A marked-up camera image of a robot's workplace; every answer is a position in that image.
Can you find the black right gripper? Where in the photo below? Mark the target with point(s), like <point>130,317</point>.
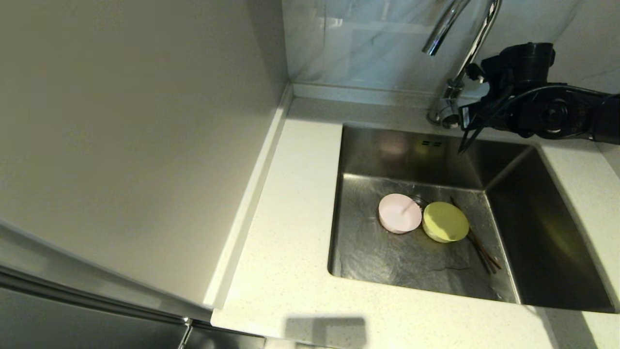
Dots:
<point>542,114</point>

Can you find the yellow plastic bowl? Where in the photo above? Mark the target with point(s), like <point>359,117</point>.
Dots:
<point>445,222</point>

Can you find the pink plastic bowl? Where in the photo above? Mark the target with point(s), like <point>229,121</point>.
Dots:
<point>399,213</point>

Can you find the stainless steel sink basin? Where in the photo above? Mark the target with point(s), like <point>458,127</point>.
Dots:
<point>378,271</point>

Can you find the chrome gooseneck faucet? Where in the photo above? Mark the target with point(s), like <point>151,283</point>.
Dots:
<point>453,97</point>

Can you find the round metal drain strainer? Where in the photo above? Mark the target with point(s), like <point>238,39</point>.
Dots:
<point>419,200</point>

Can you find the grey base cabinet front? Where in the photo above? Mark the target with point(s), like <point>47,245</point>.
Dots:
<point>227,341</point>

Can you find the grey tall cabinet door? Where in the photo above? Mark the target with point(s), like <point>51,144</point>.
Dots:
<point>72,325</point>

